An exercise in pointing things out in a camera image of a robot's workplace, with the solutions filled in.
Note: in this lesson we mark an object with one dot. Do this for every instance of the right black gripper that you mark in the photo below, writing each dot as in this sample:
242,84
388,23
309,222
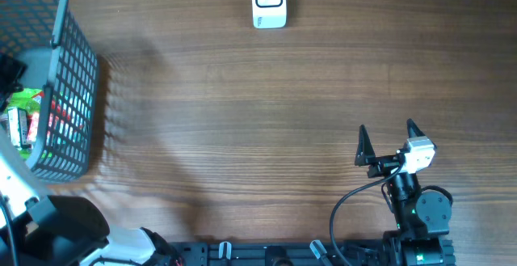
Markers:
366,156

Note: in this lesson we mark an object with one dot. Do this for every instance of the green snack bag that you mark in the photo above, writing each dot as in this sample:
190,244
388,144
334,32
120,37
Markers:
19,100

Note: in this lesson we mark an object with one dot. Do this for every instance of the green white small box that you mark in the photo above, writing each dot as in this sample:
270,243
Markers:
18,127

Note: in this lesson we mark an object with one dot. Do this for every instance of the red snack bar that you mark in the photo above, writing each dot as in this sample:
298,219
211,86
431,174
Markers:
34,113

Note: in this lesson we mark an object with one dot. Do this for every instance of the orange tissue pack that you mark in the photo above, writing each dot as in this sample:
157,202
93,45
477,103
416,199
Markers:
65,121

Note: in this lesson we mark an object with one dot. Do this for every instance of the teal tissue pack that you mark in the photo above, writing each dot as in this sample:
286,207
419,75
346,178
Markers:
84,112

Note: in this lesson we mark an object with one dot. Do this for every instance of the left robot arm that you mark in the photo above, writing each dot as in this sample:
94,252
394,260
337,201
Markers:
40,228

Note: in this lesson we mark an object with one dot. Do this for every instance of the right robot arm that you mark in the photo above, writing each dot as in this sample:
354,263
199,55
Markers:
422,213

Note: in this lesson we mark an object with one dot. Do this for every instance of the white barcode scanner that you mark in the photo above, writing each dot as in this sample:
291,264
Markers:
269,14

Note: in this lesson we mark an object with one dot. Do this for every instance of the grey plastic mesh basket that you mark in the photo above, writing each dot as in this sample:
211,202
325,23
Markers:
59,62

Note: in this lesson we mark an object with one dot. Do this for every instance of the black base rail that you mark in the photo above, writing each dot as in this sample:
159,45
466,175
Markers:
357,252

